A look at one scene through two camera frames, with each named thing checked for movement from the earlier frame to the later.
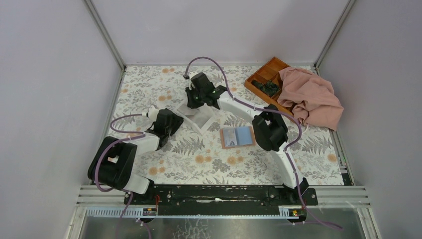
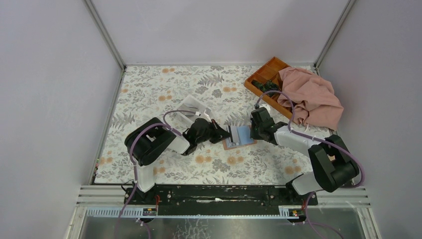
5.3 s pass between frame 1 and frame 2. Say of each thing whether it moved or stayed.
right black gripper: moved
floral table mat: stayed
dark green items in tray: stayed
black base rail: stayed
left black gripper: moved
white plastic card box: stayed
